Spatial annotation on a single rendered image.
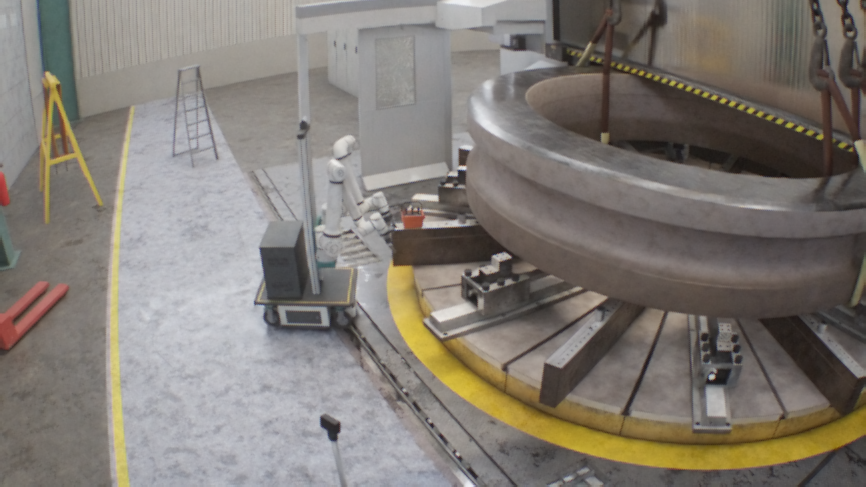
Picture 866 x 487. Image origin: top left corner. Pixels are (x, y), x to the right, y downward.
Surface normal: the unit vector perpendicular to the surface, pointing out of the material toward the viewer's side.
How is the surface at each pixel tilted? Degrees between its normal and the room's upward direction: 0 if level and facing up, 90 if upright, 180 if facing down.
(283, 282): 90
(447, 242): 90
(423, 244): 90
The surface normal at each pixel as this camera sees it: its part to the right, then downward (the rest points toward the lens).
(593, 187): -0.69, 0.29
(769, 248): -0.18, 0.38
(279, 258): 0.04, 0.38
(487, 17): 0.44, 0.33
